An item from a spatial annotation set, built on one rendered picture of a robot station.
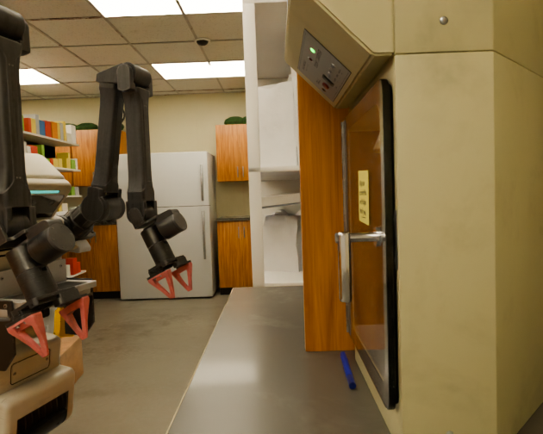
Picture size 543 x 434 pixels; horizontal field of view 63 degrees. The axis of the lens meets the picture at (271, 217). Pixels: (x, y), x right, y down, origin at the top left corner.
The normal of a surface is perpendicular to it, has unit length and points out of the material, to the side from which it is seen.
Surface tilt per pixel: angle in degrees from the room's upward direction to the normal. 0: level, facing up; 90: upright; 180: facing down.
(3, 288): 90
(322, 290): 90
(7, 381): 98
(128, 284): 90
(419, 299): 90
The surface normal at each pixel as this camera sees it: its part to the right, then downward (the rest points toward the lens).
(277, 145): -0.43, 0.11
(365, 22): -0.01, 0.05
